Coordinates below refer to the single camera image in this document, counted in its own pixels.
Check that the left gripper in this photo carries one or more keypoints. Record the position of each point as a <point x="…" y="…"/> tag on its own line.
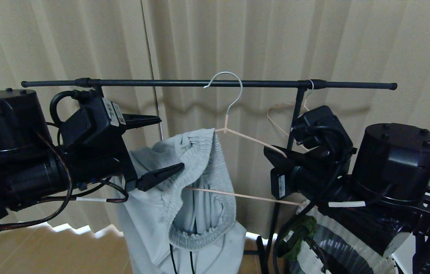
<point x="108" y="163"/>

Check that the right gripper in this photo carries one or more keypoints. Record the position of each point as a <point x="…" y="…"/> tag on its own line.
<point x="306" y="179"/>

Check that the green long-sleeved shirt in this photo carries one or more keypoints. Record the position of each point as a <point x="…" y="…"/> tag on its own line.
<point x="298" y="232"/>

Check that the pink clothes hanger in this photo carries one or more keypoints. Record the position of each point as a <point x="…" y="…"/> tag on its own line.
<point x="255" y="142"/>
<point x="269" y="115"/>

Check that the pale grey shorts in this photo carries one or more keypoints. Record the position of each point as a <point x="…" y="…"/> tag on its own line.
<point x="150" y="213"/>

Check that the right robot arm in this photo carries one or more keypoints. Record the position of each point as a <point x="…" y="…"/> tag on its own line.
<point x="397" y="160"/>

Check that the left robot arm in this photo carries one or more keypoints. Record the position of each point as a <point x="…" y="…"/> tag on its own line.
<point x="5" y="118"/>

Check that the black clothes rack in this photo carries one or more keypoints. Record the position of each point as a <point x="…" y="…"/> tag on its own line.
<point x="161" y="82"/>

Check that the white laundry basket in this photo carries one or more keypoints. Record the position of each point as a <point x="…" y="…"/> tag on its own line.
<point x="336" y="243"/>

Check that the beige curtain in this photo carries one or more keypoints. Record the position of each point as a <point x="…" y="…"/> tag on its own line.
<point x="352" y="38"/>

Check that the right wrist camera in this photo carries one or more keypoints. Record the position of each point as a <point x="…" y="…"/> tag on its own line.
<point x="321" y="125"/>

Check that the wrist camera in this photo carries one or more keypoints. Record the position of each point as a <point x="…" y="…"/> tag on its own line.
<point x="321" y="125"/>
<point x="80" y="125"/>

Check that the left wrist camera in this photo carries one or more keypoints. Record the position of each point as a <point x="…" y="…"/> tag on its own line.
<point x="80" y="125"/>

